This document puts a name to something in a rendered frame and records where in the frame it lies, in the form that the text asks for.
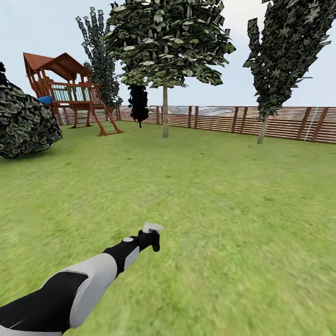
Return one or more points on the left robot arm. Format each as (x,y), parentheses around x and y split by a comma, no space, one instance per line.
(68,297)

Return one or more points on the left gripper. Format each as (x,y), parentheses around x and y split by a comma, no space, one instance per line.
(152,238)

